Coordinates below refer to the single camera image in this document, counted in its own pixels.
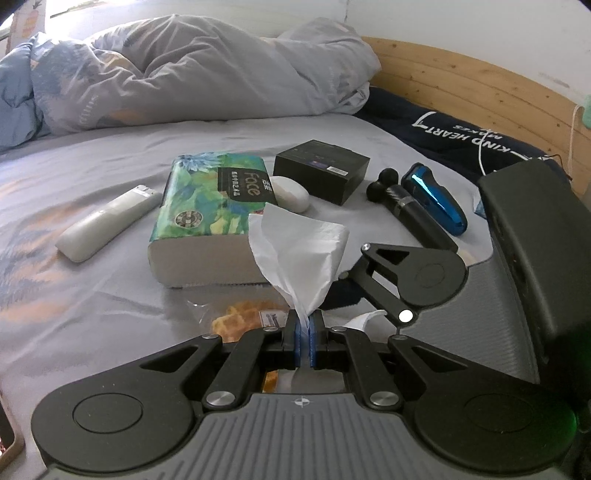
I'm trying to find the blue electric shaver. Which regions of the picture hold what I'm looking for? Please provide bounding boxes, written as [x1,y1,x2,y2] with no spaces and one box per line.
[401,163,468,237]

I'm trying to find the green floral tissue pack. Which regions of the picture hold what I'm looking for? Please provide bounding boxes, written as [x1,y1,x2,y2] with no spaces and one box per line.
[148,153,278,289]

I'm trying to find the white earbuds case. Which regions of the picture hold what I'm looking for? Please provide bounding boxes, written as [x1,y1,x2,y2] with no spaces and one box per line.
[269,176,311,214]

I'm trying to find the white remote control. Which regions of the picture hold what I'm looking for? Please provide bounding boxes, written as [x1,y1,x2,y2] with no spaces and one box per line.
[56,184,162,263]

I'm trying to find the white cable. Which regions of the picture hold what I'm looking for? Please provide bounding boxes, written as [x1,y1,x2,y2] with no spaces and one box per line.
[478,104,585,176]

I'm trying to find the black massage gun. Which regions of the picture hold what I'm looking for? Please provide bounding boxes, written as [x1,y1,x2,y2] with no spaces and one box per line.
[367,168,459,254]

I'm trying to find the clear bag of waffle snacks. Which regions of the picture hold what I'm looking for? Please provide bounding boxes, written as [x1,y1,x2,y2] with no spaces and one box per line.
[187,298,296,393]

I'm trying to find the black box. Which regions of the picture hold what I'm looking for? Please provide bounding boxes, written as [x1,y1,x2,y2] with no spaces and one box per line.
[273,141,371,206]

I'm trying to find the cardboard box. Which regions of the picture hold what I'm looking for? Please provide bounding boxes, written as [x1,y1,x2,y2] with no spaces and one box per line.
[7,0,54,51]

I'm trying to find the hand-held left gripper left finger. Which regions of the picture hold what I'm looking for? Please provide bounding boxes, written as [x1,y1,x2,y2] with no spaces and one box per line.
[139,310,306,409]

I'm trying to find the navy printed pillow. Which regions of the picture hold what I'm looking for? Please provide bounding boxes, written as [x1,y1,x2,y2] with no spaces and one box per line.
[353,85,550,178]

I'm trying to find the gold smartphone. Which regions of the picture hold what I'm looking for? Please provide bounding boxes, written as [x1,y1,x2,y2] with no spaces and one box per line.
[0,392,26,472]

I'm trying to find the grey blue duvet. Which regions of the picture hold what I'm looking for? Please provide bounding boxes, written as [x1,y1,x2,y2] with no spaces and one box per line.
[0,14,383,148]

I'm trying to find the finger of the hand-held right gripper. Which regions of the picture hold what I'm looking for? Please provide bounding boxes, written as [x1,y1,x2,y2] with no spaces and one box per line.
[331,242,416,325]

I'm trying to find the wooden headboard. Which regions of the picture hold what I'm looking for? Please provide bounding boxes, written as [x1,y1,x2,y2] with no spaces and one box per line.
[360,36,591,195]

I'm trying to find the printed grey bed sheet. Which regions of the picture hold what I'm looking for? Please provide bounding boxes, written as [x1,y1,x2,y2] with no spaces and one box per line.
[0,111,509,480]

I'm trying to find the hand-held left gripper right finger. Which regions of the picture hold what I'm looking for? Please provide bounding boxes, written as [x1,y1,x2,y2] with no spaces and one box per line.
[308,310,467,409]

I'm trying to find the white tissue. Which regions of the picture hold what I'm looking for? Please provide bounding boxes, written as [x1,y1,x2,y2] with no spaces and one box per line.
[248,203,350,334]

